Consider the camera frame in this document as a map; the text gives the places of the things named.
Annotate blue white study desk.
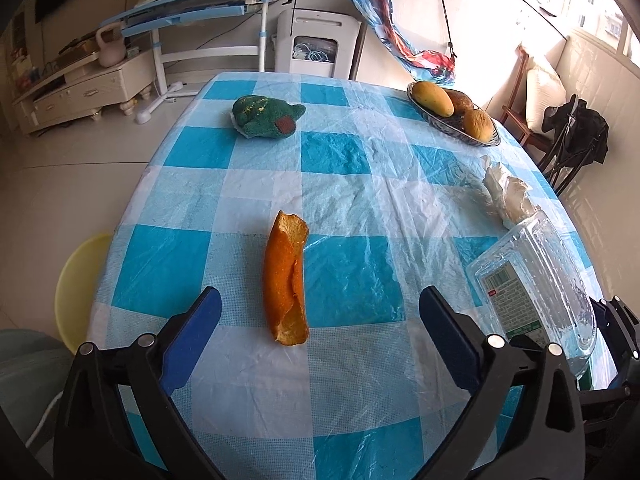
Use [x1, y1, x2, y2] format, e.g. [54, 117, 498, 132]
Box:
[96, 0, 294, 126]

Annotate orange round fruit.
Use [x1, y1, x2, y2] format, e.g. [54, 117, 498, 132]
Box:
[463, 108, 495, 143]

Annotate orange peel piece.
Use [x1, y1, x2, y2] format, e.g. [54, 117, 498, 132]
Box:
[262, 210, 309, 346]

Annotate cream tv cabinet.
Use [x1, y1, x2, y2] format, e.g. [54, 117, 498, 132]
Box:
[13, 51, 155, 134]

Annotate light blue seat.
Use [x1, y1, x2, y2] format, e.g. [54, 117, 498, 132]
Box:
[1, 328, 73, 464]

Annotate pink kettlebell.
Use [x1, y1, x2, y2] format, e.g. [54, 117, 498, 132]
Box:
[96, 22, 126, 67]

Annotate colourful hanging cloth bag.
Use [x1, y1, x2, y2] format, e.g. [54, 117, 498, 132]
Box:
[350, 0, 457, 87]

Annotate dark wire fruit basket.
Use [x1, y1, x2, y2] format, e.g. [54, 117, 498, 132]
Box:
[406, 82, 501, 148]

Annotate wooden chair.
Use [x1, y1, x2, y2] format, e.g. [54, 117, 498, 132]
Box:
[499, 44, 551, 153]

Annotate green plush toy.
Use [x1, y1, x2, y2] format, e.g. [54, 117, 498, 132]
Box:
[231, 96, 306, 139]

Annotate yellow mango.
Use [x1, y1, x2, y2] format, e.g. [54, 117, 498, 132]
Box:
[411, 81, 454, 117]

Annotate white cushion on chair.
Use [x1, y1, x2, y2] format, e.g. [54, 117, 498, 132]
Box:
[526, 55, 566, 138]

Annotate white plastic bag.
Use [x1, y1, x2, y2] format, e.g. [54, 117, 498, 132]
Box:
[482, 155, 539, 229]

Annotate blue white checkered tablecloth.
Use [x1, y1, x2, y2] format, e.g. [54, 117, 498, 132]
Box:
[88, 73, 602, 479]

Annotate brown fruit at back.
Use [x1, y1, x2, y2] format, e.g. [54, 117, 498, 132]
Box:
[445, 89, 475, 115]

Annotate black folding chair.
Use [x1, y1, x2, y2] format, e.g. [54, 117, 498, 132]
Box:
[538, 94, 608, 196]

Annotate white balcony cabinet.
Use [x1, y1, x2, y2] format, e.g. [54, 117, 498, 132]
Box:
[392, 0, 567, 115]

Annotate white air purifier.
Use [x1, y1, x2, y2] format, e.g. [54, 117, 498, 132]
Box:
[273, 9, 360, 79]

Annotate yellow plastic trash bin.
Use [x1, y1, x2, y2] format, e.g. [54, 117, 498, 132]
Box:
[54, 234, 112, 354]

